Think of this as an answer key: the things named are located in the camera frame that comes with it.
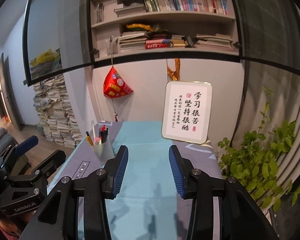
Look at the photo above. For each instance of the teal grey table cloth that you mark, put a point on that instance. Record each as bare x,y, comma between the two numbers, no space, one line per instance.
147,206

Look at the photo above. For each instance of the framed calligraphy sign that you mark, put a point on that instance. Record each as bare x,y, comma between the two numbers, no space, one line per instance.
187,111

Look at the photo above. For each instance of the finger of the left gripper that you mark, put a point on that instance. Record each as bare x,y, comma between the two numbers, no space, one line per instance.
27,143
51,163

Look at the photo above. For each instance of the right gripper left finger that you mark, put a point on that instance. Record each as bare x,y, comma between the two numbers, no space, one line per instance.
57,216

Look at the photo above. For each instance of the slim white pen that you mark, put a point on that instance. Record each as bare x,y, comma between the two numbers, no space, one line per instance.
93,129

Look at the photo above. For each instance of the stack of books and papers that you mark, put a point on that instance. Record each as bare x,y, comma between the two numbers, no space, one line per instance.
52,103

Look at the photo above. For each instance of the teal pink eraser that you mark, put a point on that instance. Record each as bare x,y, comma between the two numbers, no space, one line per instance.
97,140

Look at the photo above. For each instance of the gold medal striped ribbon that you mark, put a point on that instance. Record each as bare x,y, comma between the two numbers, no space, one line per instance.
174,74

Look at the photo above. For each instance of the red hanging zongzi ornament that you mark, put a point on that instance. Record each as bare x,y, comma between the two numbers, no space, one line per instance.
115,87

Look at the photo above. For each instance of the red retractable pen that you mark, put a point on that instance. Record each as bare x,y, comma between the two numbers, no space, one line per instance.
101,131

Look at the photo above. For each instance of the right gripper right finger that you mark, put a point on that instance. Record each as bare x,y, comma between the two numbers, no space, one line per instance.
240,217

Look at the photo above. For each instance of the bookshelf with books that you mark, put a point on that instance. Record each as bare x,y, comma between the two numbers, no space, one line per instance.
130,30

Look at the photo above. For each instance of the green potted plant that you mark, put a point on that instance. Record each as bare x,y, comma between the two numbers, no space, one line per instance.
255,162

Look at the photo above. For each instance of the frosted translucent pen cup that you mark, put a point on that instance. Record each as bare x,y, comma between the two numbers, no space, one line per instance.
104,152

